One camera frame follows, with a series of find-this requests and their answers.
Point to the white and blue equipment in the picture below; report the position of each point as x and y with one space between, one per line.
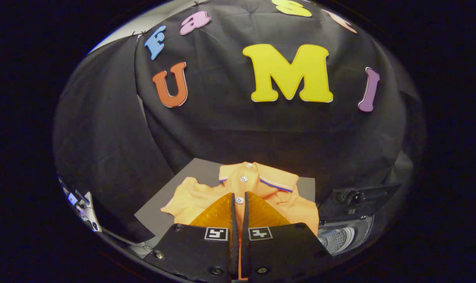
86 208

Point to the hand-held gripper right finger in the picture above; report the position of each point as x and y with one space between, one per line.
281 251

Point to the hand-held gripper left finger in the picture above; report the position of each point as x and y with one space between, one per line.
198 251

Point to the black backdrop cloth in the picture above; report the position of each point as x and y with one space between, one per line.
230 129

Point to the orange polo shirt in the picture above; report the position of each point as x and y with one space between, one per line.
198 200

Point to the grey cabinet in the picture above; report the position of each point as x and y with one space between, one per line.
190 173

